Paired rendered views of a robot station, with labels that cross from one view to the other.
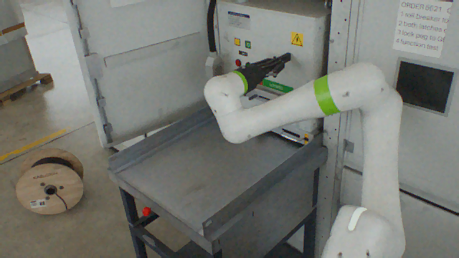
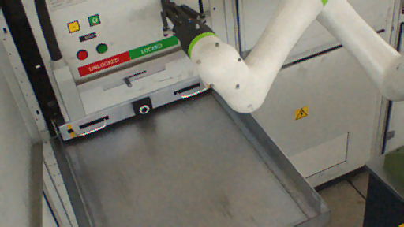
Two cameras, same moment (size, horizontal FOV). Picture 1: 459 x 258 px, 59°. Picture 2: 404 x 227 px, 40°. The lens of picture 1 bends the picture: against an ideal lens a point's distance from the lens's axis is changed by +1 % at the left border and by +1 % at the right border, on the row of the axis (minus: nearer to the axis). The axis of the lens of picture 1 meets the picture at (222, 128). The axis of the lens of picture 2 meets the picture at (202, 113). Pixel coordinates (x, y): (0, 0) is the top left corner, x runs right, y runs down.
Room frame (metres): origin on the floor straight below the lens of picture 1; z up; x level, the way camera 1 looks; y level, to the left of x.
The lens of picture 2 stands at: (0.82, 1.01, 2.01)
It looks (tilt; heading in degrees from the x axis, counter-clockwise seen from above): 40 degrees down; 295
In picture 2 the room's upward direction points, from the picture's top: 8 degrees counter-clockwise
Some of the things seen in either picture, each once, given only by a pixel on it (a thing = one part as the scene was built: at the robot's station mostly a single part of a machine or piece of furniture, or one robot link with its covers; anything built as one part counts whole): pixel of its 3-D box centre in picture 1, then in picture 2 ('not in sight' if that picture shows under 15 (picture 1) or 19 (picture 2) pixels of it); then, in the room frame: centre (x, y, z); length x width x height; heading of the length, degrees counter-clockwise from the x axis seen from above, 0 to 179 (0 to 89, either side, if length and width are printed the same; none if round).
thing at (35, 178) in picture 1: (51, 181); not in sight; (2.19, 1.16, 0.20); 0.40 x 0.22 x 0.40; 104
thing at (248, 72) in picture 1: (243, 81); (200, 44); (1.30, -0.09, 1.22); 0.09 x 0.06 x 0.12; 44
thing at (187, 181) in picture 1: (218, 163); (176, 176); (1.38, 0.03, 0.82); 0.68 x 0.62 x 0.06; 133
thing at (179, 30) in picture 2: (257, 72); (188, 30); (1.35, -0.14, 1.23); 0.09 x 0.08 x 0.07; 134
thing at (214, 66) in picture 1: (216, 74); (67, 89); (1.68, 0.01, 1.09); 0.08 x 0.05 x 0.17; 133
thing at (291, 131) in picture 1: (265, 119); (139, 101); (1.59, -0.20, 0.89); 0.54 x 0.05 x 0.06; 43
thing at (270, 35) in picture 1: (262, 68); (125, 38); (1.58, -0.18, 1.15); 0.48 x 0.01 x 0.48; 43
